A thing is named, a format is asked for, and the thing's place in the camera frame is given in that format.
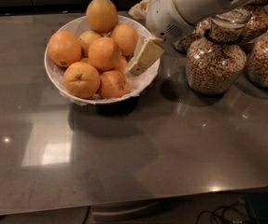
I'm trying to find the back left cereal jar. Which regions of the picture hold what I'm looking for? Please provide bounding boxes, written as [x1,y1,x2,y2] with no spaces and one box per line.
[173,19,210,53]

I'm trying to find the pale orange behind centre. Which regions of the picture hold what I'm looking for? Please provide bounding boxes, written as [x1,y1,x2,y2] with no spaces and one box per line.
[78,30,102,57]

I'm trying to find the back right cereal jar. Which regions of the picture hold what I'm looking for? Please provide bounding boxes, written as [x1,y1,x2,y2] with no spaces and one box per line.
[239,0,268,52]

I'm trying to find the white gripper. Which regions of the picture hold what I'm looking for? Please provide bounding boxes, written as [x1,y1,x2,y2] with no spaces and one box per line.
[127,0,194,76]

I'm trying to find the white bowl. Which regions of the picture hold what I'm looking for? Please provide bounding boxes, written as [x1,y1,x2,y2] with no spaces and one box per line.
[44,15,160,105]

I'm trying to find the black cables on floor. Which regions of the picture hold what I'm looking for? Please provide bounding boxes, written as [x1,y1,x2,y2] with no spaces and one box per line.
[196,201,253,224]

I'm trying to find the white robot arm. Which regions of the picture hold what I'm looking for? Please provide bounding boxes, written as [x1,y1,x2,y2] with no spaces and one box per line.
[128,0,255,76]

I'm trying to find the dark blue box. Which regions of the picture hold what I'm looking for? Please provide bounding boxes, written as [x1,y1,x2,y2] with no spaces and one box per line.
[244,193,268,224]

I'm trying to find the front cereal glass jar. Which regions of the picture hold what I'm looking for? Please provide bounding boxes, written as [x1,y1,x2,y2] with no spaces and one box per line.
[186,8,251,95]

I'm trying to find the small orange right of centre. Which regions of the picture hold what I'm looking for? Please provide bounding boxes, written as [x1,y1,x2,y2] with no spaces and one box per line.
[115,56,128,74]

